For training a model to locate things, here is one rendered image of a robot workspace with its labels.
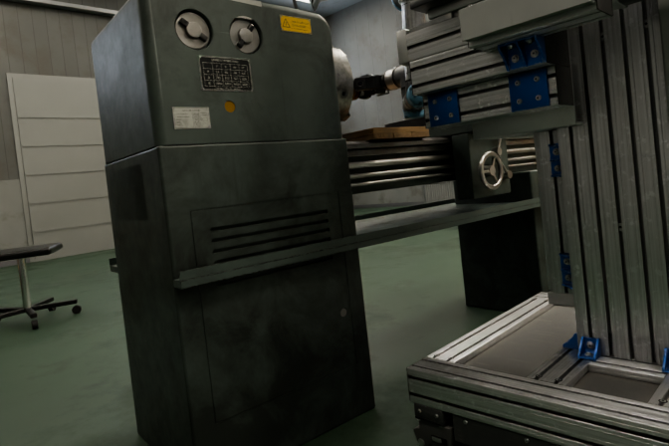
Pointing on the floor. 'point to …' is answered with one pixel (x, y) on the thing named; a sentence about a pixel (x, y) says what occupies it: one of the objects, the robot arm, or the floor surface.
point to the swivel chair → (28, 282)
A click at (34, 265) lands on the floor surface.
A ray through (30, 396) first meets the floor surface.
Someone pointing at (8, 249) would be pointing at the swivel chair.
